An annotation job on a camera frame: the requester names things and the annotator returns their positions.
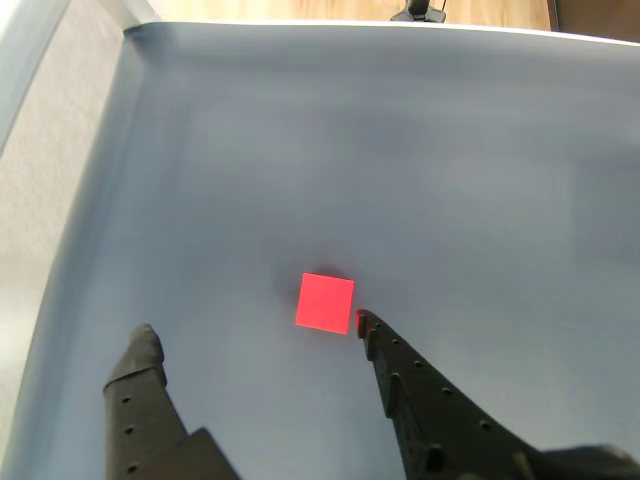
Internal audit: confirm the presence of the red cube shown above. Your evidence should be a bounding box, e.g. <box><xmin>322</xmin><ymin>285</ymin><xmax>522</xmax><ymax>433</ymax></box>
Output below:
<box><xmin>293</xmin><ymin>272</ymin><xmax>356</xmax><ymax>335</ymax></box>

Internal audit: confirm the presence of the black stand base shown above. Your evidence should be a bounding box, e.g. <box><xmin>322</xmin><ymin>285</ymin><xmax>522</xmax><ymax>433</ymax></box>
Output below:
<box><xmin>389</xmin><ymin>0</ymin><xmax>449</xmax><ymax>24</ymax></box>

